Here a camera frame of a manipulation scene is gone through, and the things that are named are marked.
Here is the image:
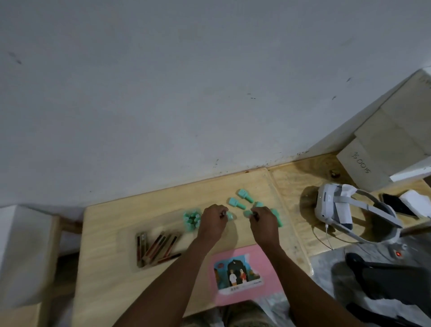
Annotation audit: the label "pink box lid with picture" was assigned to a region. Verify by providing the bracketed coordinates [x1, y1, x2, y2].
[209, 245, 283, 306]

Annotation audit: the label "person's right forearm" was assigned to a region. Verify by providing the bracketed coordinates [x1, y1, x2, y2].
[266, 241, 364, 327]

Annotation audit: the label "clear plastic container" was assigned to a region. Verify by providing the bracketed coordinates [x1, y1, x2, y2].
[128, 207, 220, 272]

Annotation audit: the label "white foam piece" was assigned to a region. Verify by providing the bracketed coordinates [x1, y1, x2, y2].
[399, 189, 431, 219]

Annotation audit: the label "person's left forearm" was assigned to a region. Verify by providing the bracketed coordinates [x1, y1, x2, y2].
[113, 235, 216, 327]

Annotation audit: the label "white box with black handwriting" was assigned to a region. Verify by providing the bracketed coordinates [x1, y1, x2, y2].
[0, 204, 61, 309]

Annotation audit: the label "person's left hand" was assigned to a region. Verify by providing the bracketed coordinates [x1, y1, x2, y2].
[196, 203, 229, 243]

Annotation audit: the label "thin white cable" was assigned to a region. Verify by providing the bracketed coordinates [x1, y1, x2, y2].
[311, 224, 337, 252]

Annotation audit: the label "white headset with strap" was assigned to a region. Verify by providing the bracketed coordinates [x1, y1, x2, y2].
[314, 183, 403, 244]

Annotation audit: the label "black phone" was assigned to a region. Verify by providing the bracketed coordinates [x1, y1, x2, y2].
[379, 192, 418, 218]

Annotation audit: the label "large plain white box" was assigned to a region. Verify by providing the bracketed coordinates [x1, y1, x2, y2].
[353, 67, 431, 176]

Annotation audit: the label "patterned shorts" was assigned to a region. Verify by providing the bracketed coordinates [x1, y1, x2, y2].
[181, 300, 294, 327]

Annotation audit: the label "person's right hand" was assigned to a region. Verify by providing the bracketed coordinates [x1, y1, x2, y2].
[249, 206, 281, 248]

